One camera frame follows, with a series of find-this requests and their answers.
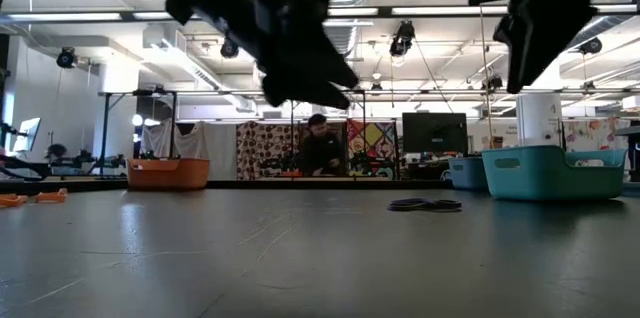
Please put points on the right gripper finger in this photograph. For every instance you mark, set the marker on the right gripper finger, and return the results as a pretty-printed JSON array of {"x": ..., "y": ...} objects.
[
  {"x": 545, "y": 38},
  {"x": 506, "y": 30}
]

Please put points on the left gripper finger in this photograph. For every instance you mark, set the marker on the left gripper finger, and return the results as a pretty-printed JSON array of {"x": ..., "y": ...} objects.
[
  {"x": 325, "y": 65},
  {"x": 300, "y": 92}
]

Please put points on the teal plastic basket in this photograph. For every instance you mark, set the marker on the teal plastic basket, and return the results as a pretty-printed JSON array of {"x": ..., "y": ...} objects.
[{"x": 545, "y": 180}]

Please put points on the black rubber band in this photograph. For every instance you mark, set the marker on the black rubber band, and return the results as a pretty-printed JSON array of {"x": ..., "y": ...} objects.
[{"x": 425, "y": 204}]

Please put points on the orange rubber band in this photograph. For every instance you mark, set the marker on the orange rubber band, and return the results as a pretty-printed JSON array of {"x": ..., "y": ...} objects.
[
  {"x": 50, "y": 198},
  {"x": 12, "y": 201}
]

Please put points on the person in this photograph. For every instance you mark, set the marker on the person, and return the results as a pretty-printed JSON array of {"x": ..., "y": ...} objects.
[{"x": 320, "y": 153}]

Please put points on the brown dotted cloth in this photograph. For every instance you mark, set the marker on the brown dotted cloth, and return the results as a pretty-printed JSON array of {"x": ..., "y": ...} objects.
[{"x": 257, "y": 150}]

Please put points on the black rig bar with lights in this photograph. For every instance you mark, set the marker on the black rig bar with lights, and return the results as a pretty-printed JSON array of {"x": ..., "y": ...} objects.
[{"x": 385, "y": 10}]

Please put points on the white round pillar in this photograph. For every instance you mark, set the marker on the white round pillar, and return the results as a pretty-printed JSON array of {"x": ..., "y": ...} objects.
[{"x": 539, "y": 123}]

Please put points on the colourful patchwork cloth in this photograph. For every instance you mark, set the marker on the colourful patchwork cloth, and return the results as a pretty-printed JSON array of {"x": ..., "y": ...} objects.
[{"x": 375, "y": 135}]

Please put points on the white floral cloth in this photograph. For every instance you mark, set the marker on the white floral cloth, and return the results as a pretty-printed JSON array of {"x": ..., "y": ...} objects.
[{"x": 595, "y": 133}]

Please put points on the white hanging cloth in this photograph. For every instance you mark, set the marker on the white hanging cloth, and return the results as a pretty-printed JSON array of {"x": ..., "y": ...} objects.
[{"x": 195, "y": 143}]

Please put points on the large black monitor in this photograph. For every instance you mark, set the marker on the large black monitor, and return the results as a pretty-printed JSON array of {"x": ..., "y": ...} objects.
[{"x": 435, "y": 133}]

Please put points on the grey desk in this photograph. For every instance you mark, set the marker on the grey desk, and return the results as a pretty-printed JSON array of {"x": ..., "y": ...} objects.
[{"x": 631, "y": 130}]

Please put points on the dark blue plastic basket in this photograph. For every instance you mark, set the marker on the dark blue plastic basket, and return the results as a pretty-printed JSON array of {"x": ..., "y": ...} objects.
[{"x": 467, "y": 175}]

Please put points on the orange plastic basket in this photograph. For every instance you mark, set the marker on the orange plastic basket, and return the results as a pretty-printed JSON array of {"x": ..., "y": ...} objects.
[{"x": 167, "y": 175}]

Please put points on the black table mat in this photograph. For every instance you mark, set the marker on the black table mat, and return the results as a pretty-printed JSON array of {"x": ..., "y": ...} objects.
[{"x": 320, "y": 268}]

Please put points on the small tilted monitor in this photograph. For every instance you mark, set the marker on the small tilted monitor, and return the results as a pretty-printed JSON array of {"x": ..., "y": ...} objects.
[{"x": 27, "y": 135}]

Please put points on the silver ventilation duct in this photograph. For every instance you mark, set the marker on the silver ventilation duct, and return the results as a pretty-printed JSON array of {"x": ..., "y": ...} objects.
[{"x": 352, "y": 38}]

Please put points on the black ceiling camera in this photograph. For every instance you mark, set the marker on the black ceiling camera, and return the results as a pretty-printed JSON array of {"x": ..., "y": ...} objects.
[
  {"x": 591, "y": 46},
  {"x": 229, "y": 50},
  {"x": 66, "y": 58},
  {"x": 402, "y": 40}
]

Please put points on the black metal background frame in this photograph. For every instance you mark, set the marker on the black metal background frame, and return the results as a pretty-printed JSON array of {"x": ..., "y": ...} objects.
[{"x": 105, "y": 133}]

